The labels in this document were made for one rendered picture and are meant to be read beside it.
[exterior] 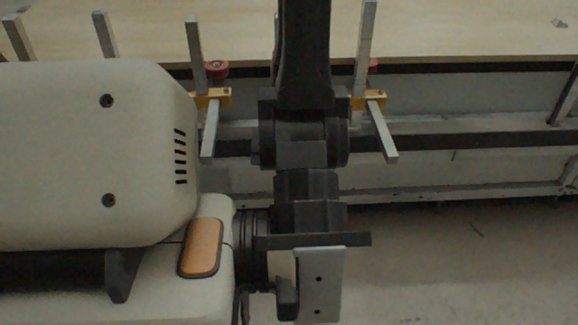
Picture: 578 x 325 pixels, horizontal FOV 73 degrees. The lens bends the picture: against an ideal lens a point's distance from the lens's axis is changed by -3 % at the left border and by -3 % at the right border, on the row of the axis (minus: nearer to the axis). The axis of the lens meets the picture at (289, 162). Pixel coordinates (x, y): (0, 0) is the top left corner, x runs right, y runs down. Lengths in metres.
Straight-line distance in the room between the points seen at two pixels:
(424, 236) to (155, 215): 1.82
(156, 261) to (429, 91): 1.42
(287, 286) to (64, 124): 0.23
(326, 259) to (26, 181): 0.25
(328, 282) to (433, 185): 1.69
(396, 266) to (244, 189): 0.78
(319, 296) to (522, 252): 1.82
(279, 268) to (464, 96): 1.43
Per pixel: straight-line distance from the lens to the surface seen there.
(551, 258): 2.24
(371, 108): 1.30
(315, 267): 0.39
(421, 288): 1.88
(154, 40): 1.64
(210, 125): 1.18
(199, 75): 1.27
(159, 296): 0.35
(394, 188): 2.01
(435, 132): 1.48
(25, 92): 0.35
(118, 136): 0.31
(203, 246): 0.37
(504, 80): 1.78
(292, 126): 0.44
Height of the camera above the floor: 1.53
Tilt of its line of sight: 41 degrees down
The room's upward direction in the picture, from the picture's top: straight up
